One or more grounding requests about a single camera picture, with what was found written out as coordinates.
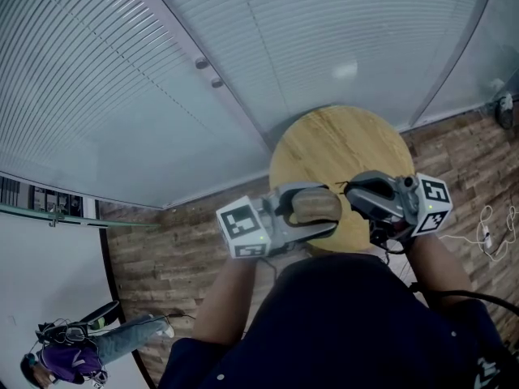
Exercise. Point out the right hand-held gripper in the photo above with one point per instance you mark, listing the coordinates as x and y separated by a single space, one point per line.
434 205

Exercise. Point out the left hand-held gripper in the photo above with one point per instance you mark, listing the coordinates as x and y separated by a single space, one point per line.
243 225

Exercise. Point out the small brown pouch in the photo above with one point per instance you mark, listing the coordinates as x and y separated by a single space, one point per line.
316 205

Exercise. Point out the person's left forearm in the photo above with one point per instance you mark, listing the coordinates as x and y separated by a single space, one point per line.
223 302

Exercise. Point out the person's right forearm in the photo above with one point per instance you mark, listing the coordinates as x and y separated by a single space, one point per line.
440 266

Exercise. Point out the round wooden side table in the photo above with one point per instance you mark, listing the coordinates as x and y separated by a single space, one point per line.
340 144

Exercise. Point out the person's dark navy shirt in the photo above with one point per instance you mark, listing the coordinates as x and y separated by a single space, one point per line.
332 334

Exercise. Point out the round metal glass fitting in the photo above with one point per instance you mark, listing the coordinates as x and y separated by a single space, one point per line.
217 82
202 63

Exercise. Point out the small black floor device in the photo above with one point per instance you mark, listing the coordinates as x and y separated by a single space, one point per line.
504 109

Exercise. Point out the black oval panel green mark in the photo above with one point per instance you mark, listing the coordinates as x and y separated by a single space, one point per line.
100 314

